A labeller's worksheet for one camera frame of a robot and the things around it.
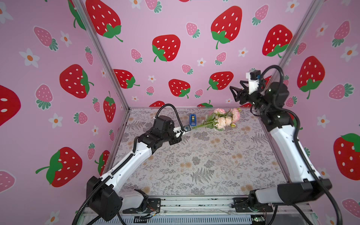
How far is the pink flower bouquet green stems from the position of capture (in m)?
0.75

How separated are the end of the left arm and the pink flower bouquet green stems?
218mm

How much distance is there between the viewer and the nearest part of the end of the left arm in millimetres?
543
